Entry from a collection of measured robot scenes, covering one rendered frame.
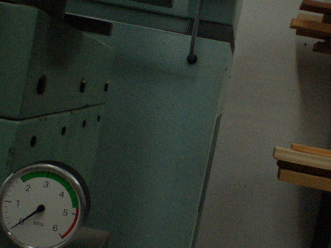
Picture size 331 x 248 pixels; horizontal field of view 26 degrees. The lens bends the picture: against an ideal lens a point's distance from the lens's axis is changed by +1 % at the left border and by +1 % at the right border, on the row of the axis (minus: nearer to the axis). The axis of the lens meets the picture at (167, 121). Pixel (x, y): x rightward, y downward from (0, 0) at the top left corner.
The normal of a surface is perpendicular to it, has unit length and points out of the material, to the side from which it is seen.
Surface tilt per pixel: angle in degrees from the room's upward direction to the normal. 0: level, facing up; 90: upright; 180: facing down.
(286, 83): 90
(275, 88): 90
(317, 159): 89
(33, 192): 90
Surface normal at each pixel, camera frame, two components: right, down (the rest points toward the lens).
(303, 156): -0.10, 0.00
